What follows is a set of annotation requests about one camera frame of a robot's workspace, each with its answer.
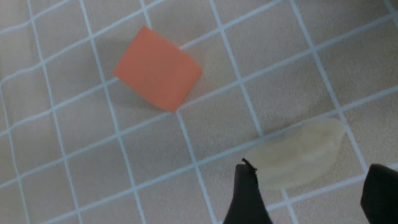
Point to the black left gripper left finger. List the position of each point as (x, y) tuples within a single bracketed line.
[(247, 205)]

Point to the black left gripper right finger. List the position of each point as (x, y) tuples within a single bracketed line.
[(379, 200)]

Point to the cream white dumpling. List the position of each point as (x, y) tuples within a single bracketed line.
[(297, 156)]

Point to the orange cube block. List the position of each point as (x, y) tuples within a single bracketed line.
[(157, 70)]

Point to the beige checkered tablecloth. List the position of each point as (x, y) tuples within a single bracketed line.
[(80, 147)]

